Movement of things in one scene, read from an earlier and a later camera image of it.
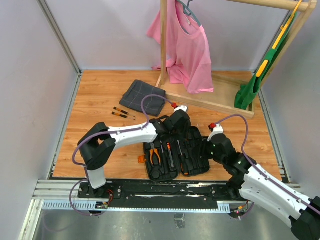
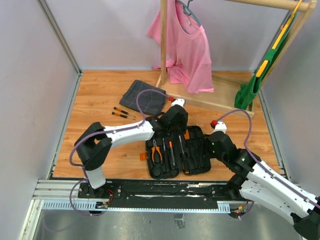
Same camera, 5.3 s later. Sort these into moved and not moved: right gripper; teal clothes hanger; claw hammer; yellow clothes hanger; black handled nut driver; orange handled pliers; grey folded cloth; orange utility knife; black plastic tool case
Moved: black handled nut driver; orange handled pliers; orange utility knife; claw hammer
Not moved: grey folded cloth; right gripper; black plastic tool case; teal clothes hanger; yellow clothes hanger
